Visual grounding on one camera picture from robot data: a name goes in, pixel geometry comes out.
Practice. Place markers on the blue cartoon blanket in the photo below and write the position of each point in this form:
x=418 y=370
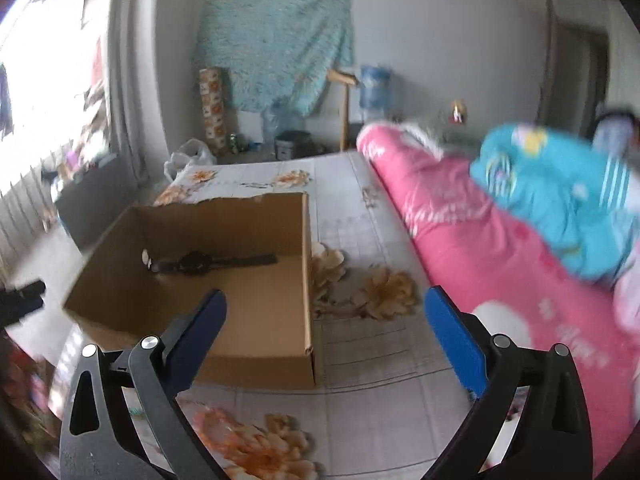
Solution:
x=582 y=203

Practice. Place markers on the brown cardboard box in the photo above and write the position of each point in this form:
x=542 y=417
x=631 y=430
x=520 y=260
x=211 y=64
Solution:
x=265 y=342

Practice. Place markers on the teal floral hanging cloth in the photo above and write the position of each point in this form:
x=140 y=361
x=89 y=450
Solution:
x=274 y=51

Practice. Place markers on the dark bucket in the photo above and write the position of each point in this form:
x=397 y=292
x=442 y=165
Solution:
x=293 y=144

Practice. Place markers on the dark grey cabinet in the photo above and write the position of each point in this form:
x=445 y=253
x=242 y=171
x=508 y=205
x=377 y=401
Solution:
x=88 y=206

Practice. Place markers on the grey curtain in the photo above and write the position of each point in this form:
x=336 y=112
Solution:
x=138 y=133

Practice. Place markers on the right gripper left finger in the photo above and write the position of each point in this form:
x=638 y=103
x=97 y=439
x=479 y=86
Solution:
x=98 y=439

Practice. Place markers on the blue water jug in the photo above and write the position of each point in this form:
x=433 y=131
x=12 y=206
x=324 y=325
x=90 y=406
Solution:
x=375 y=86

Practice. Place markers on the white plastic bag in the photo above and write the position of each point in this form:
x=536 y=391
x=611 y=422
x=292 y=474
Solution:
x=193 y=153

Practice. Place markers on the wooden crutch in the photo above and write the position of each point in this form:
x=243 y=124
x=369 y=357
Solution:
x=347 y=81

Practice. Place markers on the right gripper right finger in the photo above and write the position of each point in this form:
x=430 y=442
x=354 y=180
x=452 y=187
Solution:
x=553 y=437

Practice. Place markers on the pink floral blanket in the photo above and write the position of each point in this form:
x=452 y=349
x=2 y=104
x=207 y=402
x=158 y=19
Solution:
x=499 y=269

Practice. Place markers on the floral bed sheet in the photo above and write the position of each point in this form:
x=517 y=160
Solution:
x=379 y=399

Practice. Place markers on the black wrist watch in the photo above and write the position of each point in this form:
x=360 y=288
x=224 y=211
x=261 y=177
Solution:
x=198 y=263

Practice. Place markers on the patterned rolled mat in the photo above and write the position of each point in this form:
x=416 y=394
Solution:
x=212 y=100

